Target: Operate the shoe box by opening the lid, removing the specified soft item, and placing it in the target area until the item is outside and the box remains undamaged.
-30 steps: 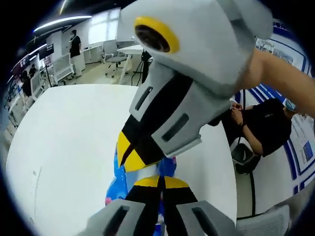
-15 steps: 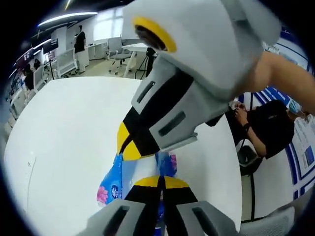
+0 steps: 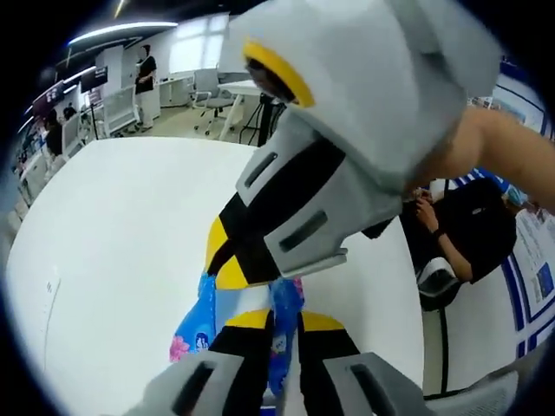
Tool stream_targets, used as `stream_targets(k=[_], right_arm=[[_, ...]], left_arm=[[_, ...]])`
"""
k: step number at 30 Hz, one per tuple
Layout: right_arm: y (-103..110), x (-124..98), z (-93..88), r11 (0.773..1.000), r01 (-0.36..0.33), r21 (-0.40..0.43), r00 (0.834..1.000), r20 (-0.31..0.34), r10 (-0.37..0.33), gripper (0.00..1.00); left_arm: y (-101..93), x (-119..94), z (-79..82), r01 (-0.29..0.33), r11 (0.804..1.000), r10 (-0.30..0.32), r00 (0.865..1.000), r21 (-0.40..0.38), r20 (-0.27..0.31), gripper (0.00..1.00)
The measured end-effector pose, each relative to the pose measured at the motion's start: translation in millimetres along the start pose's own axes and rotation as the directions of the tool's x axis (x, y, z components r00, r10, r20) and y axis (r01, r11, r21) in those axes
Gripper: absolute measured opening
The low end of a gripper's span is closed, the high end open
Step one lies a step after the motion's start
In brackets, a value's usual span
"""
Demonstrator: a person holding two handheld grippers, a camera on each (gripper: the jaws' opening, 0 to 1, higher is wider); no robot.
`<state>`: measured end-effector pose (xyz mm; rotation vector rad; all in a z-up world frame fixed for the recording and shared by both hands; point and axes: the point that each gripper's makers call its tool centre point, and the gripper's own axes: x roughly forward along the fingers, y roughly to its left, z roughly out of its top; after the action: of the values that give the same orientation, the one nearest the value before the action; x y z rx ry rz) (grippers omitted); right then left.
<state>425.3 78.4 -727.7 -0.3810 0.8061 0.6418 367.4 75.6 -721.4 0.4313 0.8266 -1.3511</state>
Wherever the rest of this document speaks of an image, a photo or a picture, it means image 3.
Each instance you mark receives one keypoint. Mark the white office chair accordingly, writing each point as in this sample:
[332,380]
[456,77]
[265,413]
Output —
[208,95]

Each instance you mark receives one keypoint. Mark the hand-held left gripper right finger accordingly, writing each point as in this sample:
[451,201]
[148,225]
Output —
[347,381]

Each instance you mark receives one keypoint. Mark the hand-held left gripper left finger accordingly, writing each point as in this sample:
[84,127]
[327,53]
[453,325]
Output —
[217,377]

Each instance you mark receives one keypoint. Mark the black tripod stand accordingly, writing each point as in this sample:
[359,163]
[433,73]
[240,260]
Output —
[264,121]

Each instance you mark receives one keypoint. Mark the blue white wall display board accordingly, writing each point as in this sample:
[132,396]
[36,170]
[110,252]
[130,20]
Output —
[529,242]

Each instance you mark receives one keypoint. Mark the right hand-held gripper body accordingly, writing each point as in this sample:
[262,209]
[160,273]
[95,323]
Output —
[368,73]

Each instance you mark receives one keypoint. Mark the white folding table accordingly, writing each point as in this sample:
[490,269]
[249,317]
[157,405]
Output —
[243,89]

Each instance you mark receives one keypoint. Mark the blue floral soft item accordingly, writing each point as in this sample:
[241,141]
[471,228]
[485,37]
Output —
[195,320]

